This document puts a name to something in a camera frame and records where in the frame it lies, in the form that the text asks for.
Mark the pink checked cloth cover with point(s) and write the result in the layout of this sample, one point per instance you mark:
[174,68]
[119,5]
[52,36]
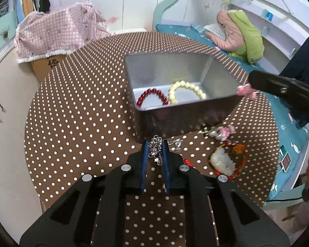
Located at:
[56,33]

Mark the pink flower hair clip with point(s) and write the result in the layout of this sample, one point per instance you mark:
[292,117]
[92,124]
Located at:
[244,91]

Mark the cardboard box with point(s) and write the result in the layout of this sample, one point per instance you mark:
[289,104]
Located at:
[47,67]

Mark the teal drawer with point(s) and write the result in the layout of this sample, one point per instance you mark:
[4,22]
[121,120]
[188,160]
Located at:
[1,28]

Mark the blue patterned bed sheet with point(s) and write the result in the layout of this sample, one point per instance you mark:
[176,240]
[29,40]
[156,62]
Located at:
[285,123]

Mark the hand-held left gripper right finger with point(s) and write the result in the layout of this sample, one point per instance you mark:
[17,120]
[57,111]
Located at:
[165,162]

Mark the blue shelf item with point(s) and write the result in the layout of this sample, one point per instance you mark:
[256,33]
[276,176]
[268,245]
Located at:
[269,15]

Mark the rectangular metal tin box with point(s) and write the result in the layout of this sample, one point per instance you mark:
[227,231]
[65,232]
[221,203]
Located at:
[170,123]

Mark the smartphone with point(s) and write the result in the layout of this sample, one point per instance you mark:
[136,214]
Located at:
[285,159]

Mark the small silver charm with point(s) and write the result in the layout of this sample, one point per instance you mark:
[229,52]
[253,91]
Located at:
[176,144]

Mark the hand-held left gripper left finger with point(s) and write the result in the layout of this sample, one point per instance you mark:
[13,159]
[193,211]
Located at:
[145,159]

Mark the pink padded jacket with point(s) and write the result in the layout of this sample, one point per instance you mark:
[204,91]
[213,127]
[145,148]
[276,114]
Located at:
[226,34]

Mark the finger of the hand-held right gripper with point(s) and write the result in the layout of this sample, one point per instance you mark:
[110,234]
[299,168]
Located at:
[273,85]

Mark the green padded jacket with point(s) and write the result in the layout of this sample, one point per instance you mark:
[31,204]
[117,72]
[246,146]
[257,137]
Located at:
[248,36]

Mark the teal bunk bed frame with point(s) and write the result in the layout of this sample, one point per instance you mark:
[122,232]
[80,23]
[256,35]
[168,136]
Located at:
[166,7]

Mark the white pillow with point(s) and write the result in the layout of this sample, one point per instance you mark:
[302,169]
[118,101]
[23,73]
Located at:
[216,29]

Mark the beige floor cabinet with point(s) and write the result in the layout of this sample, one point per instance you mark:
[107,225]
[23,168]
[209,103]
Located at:
[7,95]

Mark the brown polka dot tablecloth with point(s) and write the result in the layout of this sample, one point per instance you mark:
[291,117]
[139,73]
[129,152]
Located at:
[79,108]

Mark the small butterfly sticker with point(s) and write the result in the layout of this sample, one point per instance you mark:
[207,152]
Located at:
[206,6]

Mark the white bed wall shelf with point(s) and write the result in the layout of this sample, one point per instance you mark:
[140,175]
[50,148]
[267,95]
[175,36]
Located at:
[280,18]

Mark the small red charm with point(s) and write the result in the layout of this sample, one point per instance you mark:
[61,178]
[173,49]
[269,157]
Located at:
[188,162]

